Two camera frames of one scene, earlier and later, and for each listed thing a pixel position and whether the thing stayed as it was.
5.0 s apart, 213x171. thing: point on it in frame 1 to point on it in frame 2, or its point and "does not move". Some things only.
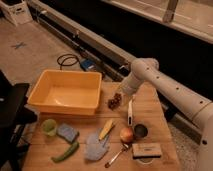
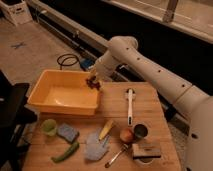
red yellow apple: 126,135 does not move
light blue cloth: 94,147 does not move
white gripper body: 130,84 to 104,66
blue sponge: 67,132 does not move
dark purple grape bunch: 114,102 to 91,83
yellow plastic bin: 74,92 does not move
